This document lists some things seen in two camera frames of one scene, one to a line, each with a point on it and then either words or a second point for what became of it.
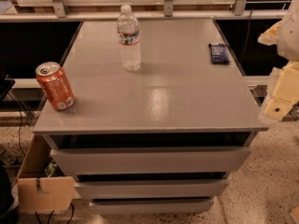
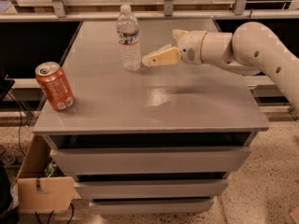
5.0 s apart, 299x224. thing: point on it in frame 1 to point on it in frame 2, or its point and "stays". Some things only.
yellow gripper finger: x=282 y=93 to x=169 y=55
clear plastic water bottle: x=129 y=40 stays
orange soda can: x=55 y=85 stays
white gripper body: x=290 y=35 to x=191 y=47
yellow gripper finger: x=271 y=35 to x=177 y=34
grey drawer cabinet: x=159 y=140 stays
